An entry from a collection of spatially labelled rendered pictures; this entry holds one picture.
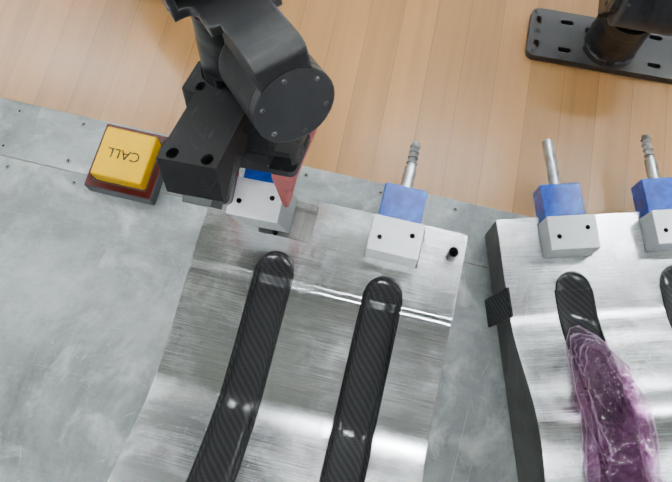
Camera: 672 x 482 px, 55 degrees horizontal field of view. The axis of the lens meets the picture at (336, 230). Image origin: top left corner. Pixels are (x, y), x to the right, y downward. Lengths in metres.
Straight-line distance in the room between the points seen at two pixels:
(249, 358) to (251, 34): 0.33
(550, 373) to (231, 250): 0.33
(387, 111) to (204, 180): 0.40
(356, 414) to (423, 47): 0.46
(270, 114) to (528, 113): 0.47
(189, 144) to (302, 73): 0.10
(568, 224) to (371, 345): 0.23
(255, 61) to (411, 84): 0.45
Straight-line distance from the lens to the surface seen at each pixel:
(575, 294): 0.71
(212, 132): 0.45
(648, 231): 0.74
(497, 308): 0.70
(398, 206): 0.63
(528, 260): 0.69
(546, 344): 0.67
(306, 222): 0.67
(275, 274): 0.63
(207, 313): 0.64
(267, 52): 0.39
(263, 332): 0.63
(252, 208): 0.59
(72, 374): 0.76
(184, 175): 0.45
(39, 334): 0.78
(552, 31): 0.88
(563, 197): 0.71
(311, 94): 0.41
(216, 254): 0.64
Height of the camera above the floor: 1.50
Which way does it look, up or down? 73 degrees down
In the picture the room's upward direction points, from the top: straight up
